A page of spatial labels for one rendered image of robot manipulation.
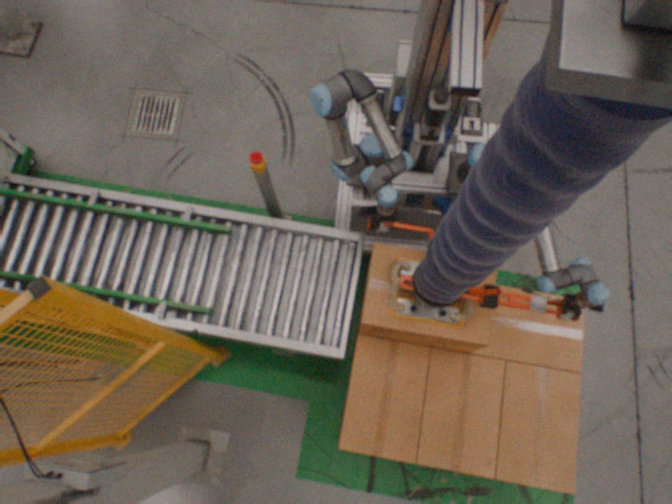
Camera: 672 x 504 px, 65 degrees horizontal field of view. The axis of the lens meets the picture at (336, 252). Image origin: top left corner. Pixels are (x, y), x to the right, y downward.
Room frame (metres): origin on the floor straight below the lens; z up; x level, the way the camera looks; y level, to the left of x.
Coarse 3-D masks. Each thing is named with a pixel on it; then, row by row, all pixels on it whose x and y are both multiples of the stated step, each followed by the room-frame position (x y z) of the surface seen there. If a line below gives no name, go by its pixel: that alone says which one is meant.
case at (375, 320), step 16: (384, 256) 0.67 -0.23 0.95; (400, 256) 0.66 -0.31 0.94; (416, 256) 0.66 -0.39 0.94; (368, 272) 0.64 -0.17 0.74; (384, 272) 0.59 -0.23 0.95; (368, 288) 0.51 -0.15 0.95; (384, 288) 0.51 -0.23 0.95; (368, 304) 0.43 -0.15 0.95; (384, 304) 0.43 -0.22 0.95; (464, 304) 0.42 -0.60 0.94; (368, 320) 0.36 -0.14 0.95; (384, 320) 0.36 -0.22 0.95; (400, 320) 0.35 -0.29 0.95; (480, 320) 0.35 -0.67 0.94; (384, 336) 0.32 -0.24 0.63; (400, 336) 0.30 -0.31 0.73; (416, 336) 0.29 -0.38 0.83; (432, 336) 0.28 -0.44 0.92; (448, 336) 0.27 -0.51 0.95; (464, 336) 0.27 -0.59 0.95; (480, 336) 0.27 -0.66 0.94
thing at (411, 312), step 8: (400, 296) 0.47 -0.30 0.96; (408, 304) 0.43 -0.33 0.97; (416, 304) 0.42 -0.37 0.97; (392, 312) 0.39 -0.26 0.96; (400, 312) 0.39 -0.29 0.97; (408, 312) 0.39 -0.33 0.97; (416, 312) 0.39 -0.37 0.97; (440, 312) 0.38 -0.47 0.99; (448, 312) 0.38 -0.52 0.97; (416, 320) 0.35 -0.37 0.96; (424, 320) 0.35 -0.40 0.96; (432, 320) 0.35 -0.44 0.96; (440, 320) 0.35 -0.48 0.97; (448, 320) 0.35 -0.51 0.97
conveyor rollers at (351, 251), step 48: (48, 192) 1.21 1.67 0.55; (0, 240) 0.93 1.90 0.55; (48, 240) 0.92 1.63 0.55; (96, 240) 0.91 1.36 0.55; (144, 240) 0.90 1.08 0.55; (192, 240) 0.90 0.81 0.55; (240, 240) 0.89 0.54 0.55; (288, 240) 0.88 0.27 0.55; (336, 240) 0.87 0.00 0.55; (144, 288) 0.63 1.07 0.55; (288, 336) 0.34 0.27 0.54; (336, 336) 0.33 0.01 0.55
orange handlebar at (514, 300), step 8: (400, 224) 0.78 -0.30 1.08; (424, 232) 0.74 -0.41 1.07; (432, 232) 0.74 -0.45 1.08; (400, 280) 0.52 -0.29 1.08; (408, 288) 0.48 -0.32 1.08; (472, 288) 0.47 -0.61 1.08; (480, 288) 0.47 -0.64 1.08; (464, 296) 0.43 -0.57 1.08; (472, 296) 0.43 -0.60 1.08; (504, 296) 0.43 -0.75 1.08; (512, 296) 0.43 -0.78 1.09; (520, 296) 0.43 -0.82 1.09; (528, 296) 0.43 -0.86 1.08; (504, 304) 0.39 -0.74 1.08; (512, 304) 0.39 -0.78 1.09; (520, 304) 0.39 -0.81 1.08; (552, 304) 0.39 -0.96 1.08; (552, 312) 0.35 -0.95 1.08
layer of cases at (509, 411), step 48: (528, 336) 0.31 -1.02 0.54; (576, 336) 0.30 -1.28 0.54; (384, 384) 0.08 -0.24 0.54; (432, 384) 0.07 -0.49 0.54; (480, 384) 0.06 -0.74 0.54; (528, 384) 0.06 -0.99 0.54; (576, 384) 0.05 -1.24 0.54; (384, 432) -0.16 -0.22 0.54; (432, 432) -0.17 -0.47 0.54; (480, 432) -0.17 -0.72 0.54; (528, 432) -0.18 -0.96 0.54; (576, 432) -0.19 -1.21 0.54; (528, 480) -0.41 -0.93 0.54
